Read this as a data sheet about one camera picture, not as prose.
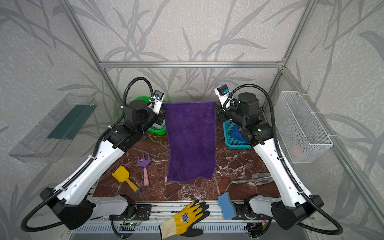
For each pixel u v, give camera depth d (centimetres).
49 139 64
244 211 73
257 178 84
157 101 56
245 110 47
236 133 102
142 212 72
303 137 62
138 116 48
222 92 52
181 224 69
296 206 37
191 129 79
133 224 70
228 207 72
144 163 90
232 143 87
